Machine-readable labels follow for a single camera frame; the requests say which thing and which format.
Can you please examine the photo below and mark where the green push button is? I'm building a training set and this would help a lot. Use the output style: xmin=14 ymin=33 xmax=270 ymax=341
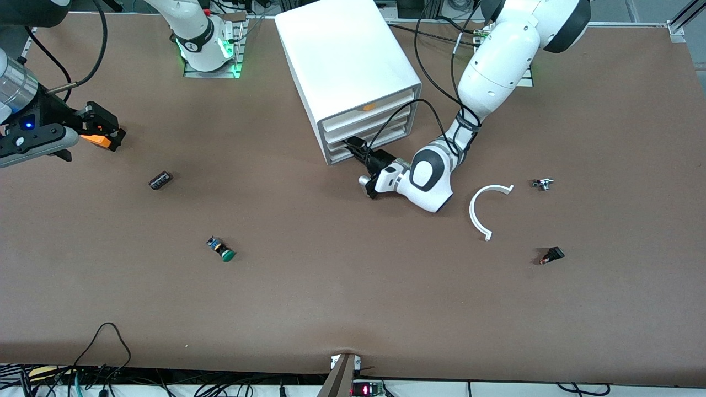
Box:
xmin=206 ymin=236 xmax=237 ymax=262

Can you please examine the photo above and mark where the looped black cable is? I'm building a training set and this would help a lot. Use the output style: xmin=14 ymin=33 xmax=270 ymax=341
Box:
xmin=72 ymin=323 xmax=132 ymax=387

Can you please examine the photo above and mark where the white plastic drawer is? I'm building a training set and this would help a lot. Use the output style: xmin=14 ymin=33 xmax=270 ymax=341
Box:
xmin=327 ymin=116 xmax=413 ymax=156
xmin=329 ymin=128 xmax=411 ymax=164
xmin=324 ymin=105 xmax=414 ymax=145
xmin=322 ymin=91 xmax=415 ymax=132

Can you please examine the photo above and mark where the black power cable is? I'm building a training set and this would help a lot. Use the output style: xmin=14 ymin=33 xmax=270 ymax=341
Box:
xmin=386 ymin=22 xmax=469 ymax=46
xmin=436 ymin=15 xmax=482 ymax=35

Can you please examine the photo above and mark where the aluminium frame profile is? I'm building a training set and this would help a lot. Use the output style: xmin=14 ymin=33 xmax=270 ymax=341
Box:
xmin=665 ymin=0 xmax=706 ymax=42

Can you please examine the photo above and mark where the white C-shaped ring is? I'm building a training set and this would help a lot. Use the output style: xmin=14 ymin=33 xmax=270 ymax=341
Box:
xmin=469 ymin=184 xmax=515 ymax=242

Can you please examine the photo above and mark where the orange box with black base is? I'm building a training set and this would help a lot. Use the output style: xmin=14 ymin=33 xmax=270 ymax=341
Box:
xmin=81 ymin=130 xmax=127 ymax=153

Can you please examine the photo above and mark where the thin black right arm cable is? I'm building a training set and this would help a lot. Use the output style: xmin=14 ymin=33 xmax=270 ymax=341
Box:
xmin=22 ymin=40 xmax=72 ymax=103

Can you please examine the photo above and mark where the white drawer cabinet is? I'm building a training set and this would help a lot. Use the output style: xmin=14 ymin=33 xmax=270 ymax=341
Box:
xmin=274 ymin=0 xmax=424 ymax=166

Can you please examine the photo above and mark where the brown camera post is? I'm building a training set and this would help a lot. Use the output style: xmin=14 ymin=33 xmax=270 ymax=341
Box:
xmin=317 ymin=353 xmax=358 ymax=397

